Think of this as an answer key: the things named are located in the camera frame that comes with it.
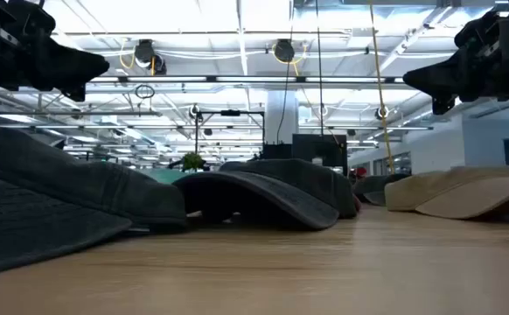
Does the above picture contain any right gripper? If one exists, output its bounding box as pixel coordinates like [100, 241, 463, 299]
[402, 0, 509, 116]

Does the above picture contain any dark grey cap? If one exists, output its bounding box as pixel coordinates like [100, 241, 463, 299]
[173, 157, 361, 232]
[0, 125, 189, 277]
[352, 173, 411, 207]

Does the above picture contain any black gantry frame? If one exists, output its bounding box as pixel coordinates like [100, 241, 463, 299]
[194, 108, 267, 161]

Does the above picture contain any green leafy plant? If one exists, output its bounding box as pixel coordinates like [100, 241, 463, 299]
[181, 151, 205, 172]

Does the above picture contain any black computer case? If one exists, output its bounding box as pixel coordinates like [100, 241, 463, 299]
[261, 133, 349, 177]

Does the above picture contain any black cable reel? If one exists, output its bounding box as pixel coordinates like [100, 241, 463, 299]
[133, 38, 168, 76]
[272, 38, 297, 64]

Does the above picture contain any beige cap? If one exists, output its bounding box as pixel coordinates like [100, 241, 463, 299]
[384, 164, 509, 220]

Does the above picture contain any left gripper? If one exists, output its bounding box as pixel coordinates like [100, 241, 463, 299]
[0, 0, 110, 102]

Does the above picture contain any long light bar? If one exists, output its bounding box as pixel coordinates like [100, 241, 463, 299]
[0, 123, 435, 131]
[83, 74, 407, 85]

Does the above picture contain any yellow cable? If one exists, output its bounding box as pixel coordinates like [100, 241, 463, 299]
[367, 0, 395, 175]

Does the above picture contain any teal plastic bin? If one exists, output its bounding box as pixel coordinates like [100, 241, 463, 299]
[136, 168, 191, 185]

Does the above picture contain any white building column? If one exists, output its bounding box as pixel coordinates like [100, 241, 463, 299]
[265, 90, 300, 145]

